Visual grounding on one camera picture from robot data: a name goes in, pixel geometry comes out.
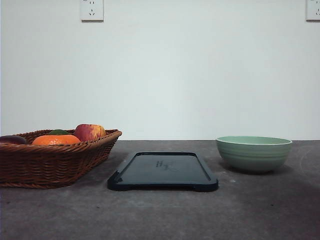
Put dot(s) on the white wall socket right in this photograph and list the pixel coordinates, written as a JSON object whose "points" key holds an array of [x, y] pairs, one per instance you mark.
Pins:
{"points": [[313, 10]]}

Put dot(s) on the light green ceramic bowl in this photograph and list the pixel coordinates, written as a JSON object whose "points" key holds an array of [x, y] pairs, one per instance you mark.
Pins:
{"points": [[253, 153]]}

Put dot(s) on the dark green fruit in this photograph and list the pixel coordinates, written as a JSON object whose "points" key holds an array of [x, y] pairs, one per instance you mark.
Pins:
{"points": [[58, 132]]}

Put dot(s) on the white wall socket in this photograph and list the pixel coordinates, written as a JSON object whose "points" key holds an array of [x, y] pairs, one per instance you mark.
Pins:
{"points": [[313, 10], [92, 11]]}

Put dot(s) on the orange tangerine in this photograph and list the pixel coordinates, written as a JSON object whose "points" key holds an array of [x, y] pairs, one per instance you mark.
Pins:
{"points": [[55, 139]]}

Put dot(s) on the brown wicker basket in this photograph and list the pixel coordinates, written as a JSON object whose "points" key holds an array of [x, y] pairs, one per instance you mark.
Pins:
{"points": [[37, 166]]}

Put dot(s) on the dark blue rectangular tray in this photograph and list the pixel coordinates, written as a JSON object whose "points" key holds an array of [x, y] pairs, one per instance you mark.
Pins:
{"points": [[164, 171]]}

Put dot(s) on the red yellow apple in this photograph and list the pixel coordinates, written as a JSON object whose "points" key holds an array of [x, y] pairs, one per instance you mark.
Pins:
{"points": [[89, 132]]}

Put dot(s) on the dark purple fruit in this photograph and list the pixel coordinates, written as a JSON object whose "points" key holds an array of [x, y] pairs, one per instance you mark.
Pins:
{"points": [[13, 139]]}

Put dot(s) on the white wall socket left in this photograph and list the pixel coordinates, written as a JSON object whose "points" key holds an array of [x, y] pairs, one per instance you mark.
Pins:
{"points": [[92, 11]]}

